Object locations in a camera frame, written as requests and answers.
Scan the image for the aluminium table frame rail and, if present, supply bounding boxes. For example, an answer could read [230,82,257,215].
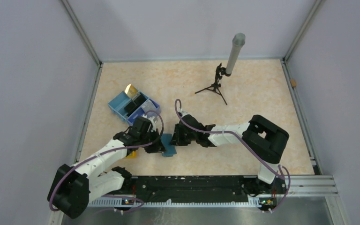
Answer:
[281,58,338,197]

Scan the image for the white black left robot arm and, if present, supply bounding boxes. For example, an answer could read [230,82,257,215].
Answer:
[47,113,165,218]

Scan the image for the blue compartment organizer tray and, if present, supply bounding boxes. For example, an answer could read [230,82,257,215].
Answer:
[108,91,161,126]

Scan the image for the gold credit card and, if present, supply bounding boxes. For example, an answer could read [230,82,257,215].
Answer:
[124,84,138,98]

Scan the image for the grey tube on stand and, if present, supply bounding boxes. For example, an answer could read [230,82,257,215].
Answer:
[225,33,246,76]

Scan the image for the black mini tripod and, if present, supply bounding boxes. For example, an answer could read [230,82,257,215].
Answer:
[195,63,230,105]

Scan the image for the white toothed cable strip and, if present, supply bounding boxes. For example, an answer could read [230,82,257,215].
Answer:
[88,197,261,208]

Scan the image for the blue leather card holder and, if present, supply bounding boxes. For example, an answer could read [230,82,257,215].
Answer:
[161,133,177,158]

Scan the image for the yellow toy brick block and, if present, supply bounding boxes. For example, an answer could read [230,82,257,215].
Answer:
[125,151,137,158]

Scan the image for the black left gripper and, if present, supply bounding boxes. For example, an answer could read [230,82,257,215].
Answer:
[139,128,166,153]

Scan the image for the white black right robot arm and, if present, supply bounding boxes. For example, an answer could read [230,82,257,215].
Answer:
[170,111,289,193]

